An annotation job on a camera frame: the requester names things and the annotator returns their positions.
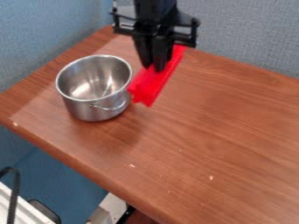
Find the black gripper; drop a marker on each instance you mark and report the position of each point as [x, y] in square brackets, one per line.
[155, 19]

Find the red block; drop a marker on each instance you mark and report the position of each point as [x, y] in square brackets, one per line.
[148, 82]

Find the metal pot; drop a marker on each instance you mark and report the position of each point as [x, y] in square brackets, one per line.
[92, 86]

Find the white table leg bracket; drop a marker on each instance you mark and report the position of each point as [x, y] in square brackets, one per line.
[109, 211]

